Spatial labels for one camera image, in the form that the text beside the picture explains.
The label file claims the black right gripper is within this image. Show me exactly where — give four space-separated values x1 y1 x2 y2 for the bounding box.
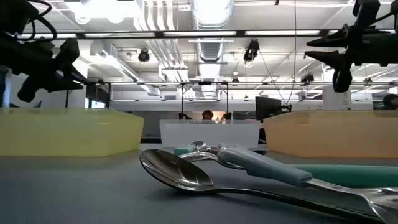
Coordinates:
304 26 398 93

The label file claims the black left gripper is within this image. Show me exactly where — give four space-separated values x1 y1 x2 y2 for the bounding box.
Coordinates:
0 32 94 103

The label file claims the yellow plastic bin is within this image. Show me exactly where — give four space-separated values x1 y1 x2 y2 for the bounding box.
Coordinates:
0 107 145 157

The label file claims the orange plastic bin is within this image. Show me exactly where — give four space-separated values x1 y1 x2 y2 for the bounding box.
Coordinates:
263 109 398 159

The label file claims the light blue handled spoon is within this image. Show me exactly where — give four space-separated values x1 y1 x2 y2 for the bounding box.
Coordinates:
216 146 398 224

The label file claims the black handled spoon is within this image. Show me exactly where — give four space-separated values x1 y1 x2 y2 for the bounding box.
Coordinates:
139 149 385 222

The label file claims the black computer monitor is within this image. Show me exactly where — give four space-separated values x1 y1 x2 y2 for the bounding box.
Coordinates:
255 96 282 123

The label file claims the black beam with light strips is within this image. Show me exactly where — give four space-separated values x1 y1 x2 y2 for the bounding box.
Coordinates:
0 29 398 39

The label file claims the blue grey table mat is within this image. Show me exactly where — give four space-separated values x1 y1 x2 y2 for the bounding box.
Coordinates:
0 143 398 224

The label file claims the clear plastic bin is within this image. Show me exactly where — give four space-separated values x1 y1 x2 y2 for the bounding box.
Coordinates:
159 119 261 149

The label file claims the black ceiling camera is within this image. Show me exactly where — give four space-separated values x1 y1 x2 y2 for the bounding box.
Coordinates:
300 72 315 85
243 39 261 62
137 49 151 63

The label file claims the black metal rig frame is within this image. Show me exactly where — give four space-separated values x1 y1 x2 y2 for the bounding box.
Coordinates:
180 80 230 121
64 80 112 109

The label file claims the thin hanging cable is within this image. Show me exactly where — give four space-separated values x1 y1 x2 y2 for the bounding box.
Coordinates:
285 0 298 106

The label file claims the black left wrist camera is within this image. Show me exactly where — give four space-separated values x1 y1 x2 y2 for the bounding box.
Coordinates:
0 0 41 35

